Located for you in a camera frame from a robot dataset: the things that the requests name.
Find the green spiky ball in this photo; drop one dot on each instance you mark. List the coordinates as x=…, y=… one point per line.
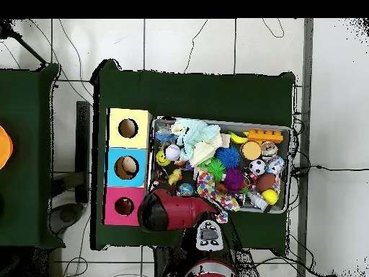
x=203, y=164
x=216, y=169

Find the pale yellow muslin cloth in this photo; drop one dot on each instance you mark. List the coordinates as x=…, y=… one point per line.
x=204, y=151

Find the orange round object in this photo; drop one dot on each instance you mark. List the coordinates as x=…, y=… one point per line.
x=5, y=147

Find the shallow mesh bin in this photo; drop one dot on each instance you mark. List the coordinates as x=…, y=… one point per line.
x=259, y=209

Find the brown toy football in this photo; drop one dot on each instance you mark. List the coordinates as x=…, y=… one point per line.
x=265, y=182

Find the white baseball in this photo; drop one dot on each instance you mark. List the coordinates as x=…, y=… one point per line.
x=173, y=152

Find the dark green table cloth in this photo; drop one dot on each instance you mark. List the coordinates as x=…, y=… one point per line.
x=201, y=95

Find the blue spiky ball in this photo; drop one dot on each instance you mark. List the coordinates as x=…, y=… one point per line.
x=227, y=157

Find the dark green side-table cloth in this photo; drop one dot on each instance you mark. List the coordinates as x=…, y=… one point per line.
x=26, y=115

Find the orange foam disc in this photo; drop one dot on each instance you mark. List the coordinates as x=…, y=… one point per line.
x=250, y=150

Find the black upright panel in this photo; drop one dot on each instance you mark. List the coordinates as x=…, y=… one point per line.
x=83, y=144

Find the purple knobbly toy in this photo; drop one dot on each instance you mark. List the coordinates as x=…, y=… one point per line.
x=233, y=180

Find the teal muslin cloth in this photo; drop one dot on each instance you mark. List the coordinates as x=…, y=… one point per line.
x=196, y=131

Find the blue green globe ball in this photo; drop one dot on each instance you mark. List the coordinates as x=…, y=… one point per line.
x=186, y=189

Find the plain yellow ball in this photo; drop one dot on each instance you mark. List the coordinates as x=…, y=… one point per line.
x=270, y=197

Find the orange toy brick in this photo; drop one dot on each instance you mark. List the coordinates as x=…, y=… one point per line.
x=265, y=136

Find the wooden three-hole box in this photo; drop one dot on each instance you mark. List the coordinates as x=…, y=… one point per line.
x=129, y=141

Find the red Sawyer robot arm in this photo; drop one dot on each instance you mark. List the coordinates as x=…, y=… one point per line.
x=184, y=210

